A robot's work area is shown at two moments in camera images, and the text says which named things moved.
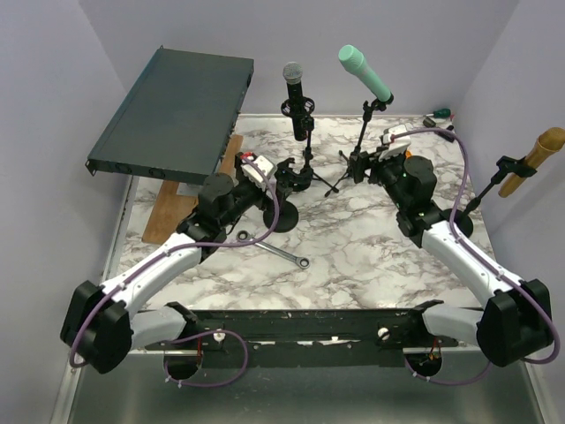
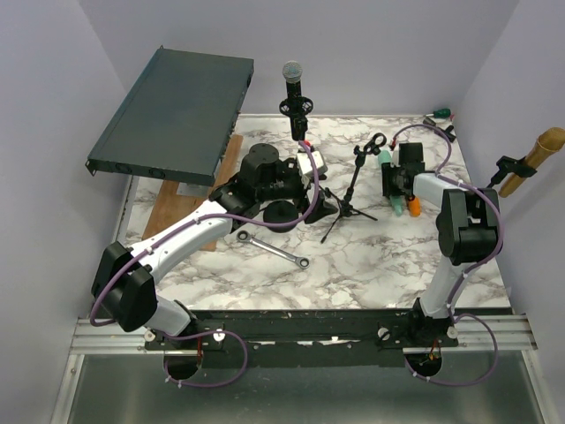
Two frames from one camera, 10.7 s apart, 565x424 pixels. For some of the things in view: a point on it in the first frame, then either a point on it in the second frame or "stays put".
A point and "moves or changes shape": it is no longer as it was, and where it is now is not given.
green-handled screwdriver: [440, 113] stays put
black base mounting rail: [305, 339] stays put
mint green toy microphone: [353, 60] moves or changes shape
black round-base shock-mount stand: [288, 215] stays put
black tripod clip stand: [359, 162] -> [346, 204]
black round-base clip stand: [463, 219] stays put
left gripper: [282, 177] -> [306, 194]
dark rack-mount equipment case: [177, 117] stays put
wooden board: [169, 208] stays put
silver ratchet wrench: [244, 236] stays put
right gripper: [372, 166] -> [387, 180]
